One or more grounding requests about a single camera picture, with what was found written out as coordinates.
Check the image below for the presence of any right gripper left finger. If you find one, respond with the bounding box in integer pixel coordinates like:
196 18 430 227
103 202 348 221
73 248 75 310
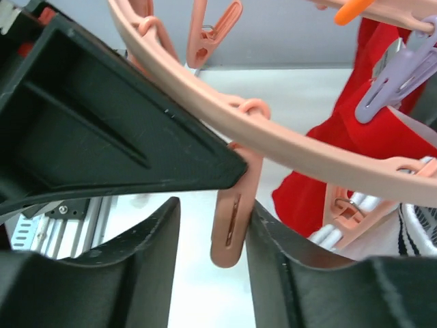
61 196 181 328

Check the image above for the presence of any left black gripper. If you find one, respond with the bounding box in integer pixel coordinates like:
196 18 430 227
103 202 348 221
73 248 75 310
1 1 247 219

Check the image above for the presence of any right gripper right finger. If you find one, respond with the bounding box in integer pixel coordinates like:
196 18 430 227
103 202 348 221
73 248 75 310
244 201 356 328

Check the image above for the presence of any pink clothes peg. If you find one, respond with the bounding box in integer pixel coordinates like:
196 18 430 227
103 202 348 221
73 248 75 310
323 184 399 250
210 142 264 268
186 0 243 69

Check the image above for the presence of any pink round clip hanger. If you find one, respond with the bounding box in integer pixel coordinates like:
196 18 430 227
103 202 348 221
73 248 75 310
109 1 436 207

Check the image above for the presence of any red sock white cuff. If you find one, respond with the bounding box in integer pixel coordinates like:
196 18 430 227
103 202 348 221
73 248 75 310
272 18 436 238

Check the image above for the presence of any purple clothes peg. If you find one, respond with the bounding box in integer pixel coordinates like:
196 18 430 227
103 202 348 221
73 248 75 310
355 31 436 124

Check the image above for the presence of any orange clothes peg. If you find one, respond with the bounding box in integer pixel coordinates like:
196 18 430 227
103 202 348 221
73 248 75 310
334 0 374 26

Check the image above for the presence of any aluminium mounting rail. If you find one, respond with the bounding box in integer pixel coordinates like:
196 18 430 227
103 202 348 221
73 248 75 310
11 196 117 259

